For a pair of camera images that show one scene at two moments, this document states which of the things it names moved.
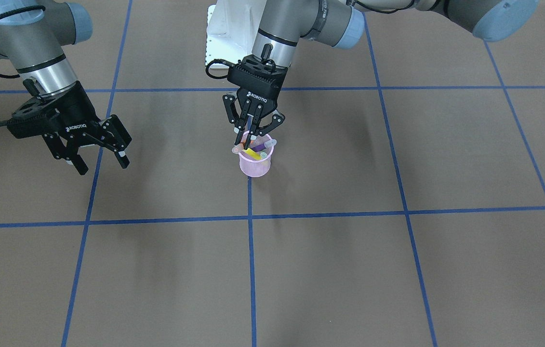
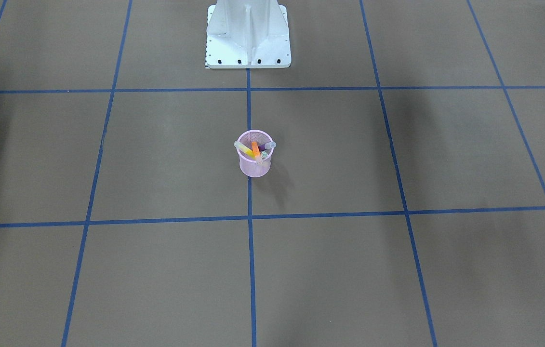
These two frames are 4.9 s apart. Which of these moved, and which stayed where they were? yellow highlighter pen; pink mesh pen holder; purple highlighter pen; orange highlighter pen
Moved: orange highlighter pen
Stayed: purple highlighter pen; yellow highlighter pen; pink mesh pen holder
